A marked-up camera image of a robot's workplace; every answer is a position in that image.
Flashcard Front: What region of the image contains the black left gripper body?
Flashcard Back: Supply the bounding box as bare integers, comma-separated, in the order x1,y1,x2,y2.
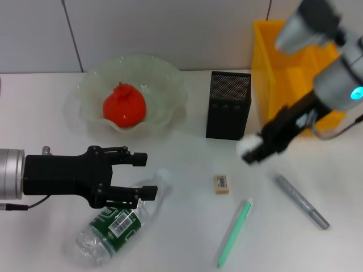
23,145,115,210

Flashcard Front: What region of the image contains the black mesh pen holder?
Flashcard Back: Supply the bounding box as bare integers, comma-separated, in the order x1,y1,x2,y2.
205,71,252,142

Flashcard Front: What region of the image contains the beige eraser with barcode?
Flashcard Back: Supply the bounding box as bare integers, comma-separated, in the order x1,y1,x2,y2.
213,175,230,196

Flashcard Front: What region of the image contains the grey marker pen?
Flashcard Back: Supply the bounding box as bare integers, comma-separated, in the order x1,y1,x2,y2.
273,173,331,231

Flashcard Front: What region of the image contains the mint green pen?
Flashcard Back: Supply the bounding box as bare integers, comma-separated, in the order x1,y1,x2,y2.
216,198,253,269

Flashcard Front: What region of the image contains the white paper ball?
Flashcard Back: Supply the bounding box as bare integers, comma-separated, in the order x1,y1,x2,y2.
235,134,264,157

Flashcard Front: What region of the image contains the right arm cable with plug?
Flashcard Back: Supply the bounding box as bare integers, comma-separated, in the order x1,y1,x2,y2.
311,112,363,141

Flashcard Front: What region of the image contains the clear green label water bottle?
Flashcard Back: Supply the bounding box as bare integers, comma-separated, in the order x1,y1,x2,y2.
75,167,174,267

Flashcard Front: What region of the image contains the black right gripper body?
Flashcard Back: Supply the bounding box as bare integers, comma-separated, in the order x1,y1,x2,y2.
260,90,323,157

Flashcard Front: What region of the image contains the red orange toy fruit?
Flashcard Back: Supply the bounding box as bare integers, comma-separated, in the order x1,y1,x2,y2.
102,81,147,129

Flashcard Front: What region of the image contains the arm cable with plug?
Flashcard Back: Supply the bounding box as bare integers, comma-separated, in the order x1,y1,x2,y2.
311,112,363,141
0,145,53,211

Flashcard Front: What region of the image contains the yellow plastic bin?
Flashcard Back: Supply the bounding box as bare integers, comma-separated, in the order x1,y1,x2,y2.
251,19,353,137

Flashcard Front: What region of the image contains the green glass fruit bowl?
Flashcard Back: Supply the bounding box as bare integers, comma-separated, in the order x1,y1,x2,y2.
74,54,188,140

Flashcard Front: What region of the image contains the left arm cable with plug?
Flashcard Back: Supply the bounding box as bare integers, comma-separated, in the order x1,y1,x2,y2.
0,145,53,211

